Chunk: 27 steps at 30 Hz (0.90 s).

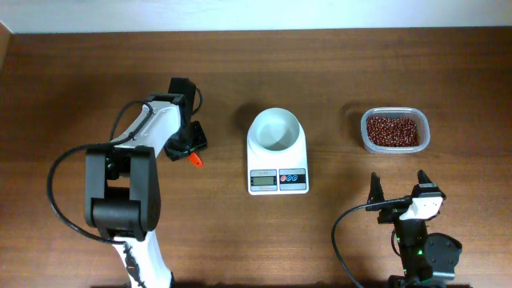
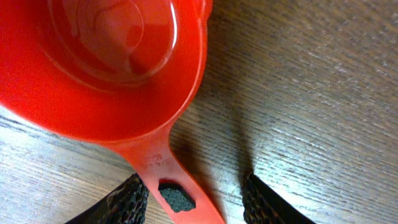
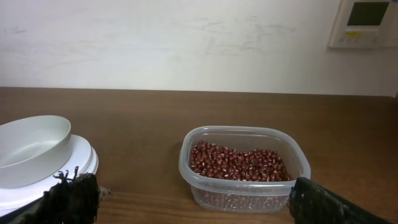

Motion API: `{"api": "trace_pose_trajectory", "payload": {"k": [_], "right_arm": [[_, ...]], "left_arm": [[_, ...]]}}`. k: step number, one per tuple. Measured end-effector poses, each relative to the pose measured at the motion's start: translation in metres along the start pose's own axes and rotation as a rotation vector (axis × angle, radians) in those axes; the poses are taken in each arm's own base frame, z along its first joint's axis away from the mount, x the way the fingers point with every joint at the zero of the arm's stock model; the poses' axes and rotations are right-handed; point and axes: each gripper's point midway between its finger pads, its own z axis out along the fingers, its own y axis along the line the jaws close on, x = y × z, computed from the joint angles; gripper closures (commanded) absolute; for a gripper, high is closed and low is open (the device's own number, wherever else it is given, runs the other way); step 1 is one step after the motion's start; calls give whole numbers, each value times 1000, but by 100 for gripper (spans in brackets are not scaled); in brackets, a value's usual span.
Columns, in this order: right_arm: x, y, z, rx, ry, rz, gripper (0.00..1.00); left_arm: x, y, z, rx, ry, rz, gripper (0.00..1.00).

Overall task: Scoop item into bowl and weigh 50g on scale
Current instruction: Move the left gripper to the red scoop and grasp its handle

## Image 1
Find orange plastic scoop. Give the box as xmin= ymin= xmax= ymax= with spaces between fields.
xmin=187 ymin=152 xmax=204 ymax=168

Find white round bowl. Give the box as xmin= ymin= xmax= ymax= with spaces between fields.
xmin=251 ymin=108 xmax=300 ymax=151

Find white digital kitchen scale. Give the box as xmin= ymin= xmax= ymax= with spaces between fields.
xmin=247 ymin=123 xmax=310 ymax=196

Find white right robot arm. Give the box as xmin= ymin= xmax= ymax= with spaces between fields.
xmin=367 ymin=170 xmax=462 ymax=287

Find red beans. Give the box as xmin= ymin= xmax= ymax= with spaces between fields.
xmin=366 ymin=116 xmax=419 ymax=147

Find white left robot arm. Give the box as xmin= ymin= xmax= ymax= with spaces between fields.
xmin=85 ymin=92 xmax=198 ymax=287

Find clear plastic container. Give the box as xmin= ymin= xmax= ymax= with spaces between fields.
xmin=360 ymin=107 xmax=430 ymax=154

